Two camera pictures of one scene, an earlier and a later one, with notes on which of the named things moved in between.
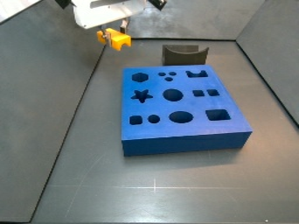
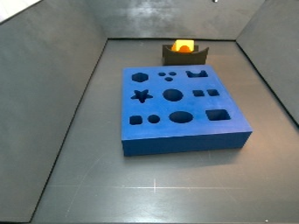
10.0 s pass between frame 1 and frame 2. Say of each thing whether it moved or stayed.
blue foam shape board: stayed
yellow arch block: moved
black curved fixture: stayed
